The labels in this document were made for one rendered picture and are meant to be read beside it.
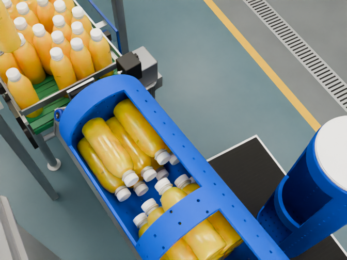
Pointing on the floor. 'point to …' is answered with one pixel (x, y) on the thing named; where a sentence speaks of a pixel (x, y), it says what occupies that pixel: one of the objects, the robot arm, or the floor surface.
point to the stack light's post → (120, 24)
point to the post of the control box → (7, 133)
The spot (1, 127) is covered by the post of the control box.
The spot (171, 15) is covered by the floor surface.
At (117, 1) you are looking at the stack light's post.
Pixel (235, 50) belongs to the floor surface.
